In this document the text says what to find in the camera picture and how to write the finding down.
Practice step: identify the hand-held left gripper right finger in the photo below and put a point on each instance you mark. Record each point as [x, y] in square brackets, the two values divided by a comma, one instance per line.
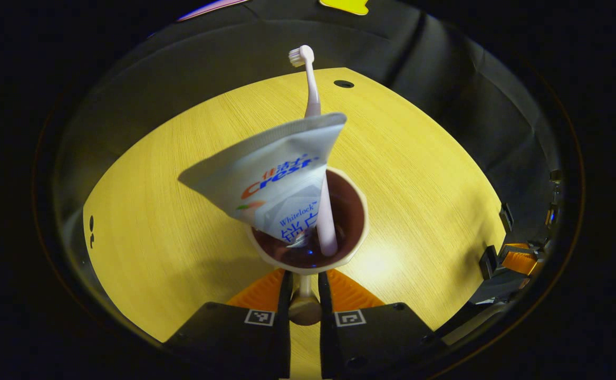
[376, 338]

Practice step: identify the black backdrop cloth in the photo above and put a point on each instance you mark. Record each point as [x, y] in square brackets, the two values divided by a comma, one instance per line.
[208, 58]

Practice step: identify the white toothpaste tube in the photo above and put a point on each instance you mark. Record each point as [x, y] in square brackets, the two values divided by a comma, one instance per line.
[271, 169]

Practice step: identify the white toothbrush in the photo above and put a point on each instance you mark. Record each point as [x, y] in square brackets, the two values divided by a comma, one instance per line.
[310, 79]

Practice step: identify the black table clamp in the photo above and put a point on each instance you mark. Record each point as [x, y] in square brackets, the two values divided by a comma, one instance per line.
[507, 217]
[488, 262]

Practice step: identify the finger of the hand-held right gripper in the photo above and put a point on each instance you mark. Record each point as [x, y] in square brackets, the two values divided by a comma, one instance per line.
[521, 261]

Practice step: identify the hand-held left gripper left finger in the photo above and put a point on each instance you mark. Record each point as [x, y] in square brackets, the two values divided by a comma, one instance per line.
[234, 338]

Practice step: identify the beige cup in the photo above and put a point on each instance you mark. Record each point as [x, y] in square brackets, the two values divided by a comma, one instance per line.
[350, 211]

